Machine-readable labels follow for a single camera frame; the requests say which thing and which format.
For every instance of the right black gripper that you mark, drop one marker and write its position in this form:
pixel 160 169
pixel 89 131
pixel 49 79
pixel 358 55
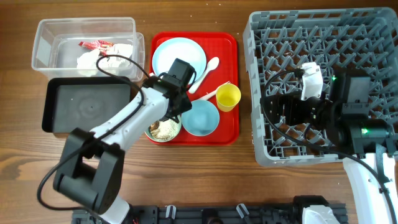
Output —
pixel 285 100

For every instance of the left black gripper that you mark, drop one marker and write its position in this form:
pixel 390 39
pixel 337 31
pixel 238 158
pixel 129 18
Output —
pixel 186 104

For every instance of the light blue bowl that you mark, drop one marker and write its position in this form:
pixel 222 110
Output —
pixel 202 119

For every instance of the rice and food scraps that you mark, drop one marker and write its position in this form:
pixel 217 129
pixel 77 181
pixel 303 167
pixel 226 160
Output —
pixel 164 130

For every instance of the green bowl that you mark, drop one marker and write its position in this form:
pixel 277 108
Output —
pixel 150 136

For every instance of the yellow plastic cup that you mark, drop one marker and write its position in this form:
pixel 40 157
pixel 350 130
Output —
pixel 227 97

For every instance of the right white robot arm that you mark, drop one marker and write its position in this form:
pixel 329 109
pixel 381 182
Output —
pixel 366 146

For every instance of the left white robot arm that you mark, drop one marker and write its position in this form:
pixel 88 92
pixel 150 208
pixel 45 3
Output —
pixel 91 166

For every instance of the grey dishwasher rack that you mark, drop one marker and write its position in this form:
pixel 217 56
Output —
pixel 276 42

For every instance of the black waste tray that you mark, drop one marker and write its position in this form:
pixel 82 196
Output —
pixel 82 102

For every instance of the clear plastic waste bin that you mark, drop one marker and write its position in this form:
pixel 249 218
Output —
pixel 56 48

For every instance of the white plastic fork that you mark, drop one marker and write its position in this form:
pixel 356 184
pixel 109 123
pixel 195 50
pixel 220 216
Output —
pixel 213 93

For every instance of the light blue plate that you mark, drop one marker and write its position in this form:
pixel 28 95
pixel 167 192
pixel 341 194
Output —
pixel 181 48

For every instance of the white plastic spoon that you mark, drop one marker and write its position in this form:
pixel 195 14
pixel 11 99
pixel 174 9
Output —
pixel 211 65

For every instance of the red serving tray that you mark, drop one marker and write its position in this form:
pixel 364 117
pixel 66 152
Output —
pixel 214 44

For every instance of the red snack wrapper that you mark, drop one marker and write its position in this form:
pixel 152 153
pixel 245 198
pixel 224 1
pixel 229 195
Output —
pixel 101 45

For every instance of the crumpled white tissue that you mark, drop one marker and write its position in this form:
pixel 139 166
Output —
pixel 86 63

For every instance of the black mounting rail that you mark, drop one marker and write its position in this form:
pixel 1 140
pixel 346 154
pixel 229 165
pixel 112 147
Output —
pixel 268 213

